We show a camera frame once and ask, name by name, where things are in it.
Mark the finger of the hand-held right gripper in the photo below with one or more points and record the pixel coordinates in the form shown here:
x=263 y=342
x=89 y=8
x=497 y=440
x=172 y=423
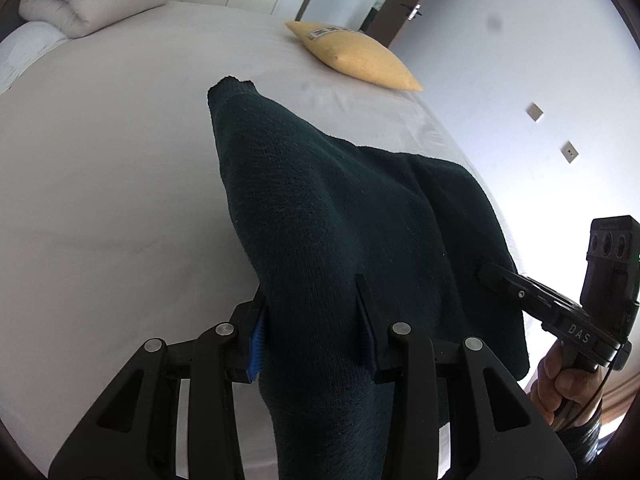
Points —
x=520 y=292

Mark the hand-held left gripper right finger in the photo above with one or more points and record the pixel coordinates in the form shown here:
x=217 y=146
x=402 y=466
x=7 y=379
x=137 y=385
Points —
x=367 y=345

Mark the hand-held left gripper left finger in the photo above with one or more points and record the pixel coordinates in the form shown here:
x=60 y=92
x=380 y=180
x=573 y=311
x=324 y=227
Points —
x=257 y=350

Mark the dark green knitted sweater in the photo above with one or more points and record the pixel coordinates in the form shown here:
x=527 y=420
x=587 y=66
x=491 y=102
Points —
x=320 y=220

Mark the person's right forearm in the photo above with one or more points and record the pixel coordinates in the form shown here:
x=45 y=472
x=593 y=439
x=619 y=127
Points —
x=585 y=450

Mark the person's right hand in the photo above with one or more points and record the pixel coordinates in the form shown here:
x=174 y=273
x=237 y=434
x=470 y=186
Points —
x=560 y=385

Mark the bed with light grey sheet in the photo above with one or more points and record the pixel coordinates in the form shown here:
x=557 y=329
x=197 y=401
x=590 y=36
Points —
x=100 y=185

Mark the yellow pillow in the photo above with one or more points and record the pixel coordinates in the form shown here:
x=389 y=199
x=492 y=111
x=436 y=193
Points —
x=350 y=55

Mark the white wall socket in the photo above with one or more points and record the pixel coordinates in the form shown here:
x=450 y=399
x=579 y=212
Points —
x=570 y=152
x=535 y=112

